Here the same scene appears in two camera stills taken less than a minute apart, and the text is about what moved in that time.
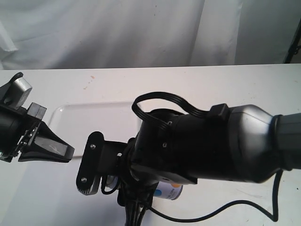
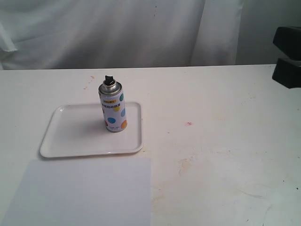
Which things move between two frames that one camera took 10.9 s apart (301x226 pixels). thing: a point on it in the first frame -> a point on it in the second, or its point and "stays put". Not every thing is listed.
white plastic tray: (75, 122) stays put
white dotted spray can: (166, 190) -> (112, 100)
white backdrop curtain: (47, 34) stays put
